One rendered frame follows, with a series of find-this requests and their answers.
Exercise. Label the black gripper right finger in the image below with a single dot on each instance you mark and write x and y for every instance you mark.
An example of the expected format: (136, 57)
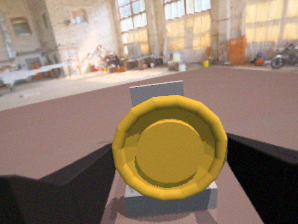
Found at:
(268, 175)

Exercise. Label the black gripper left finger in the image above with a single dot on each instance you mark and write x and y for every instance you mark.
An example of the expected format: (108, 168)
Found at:
(75, 194)

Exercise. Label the yellow plate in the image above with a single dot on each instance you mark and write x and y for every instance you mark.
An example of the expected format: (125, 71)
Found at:
(169, 148)

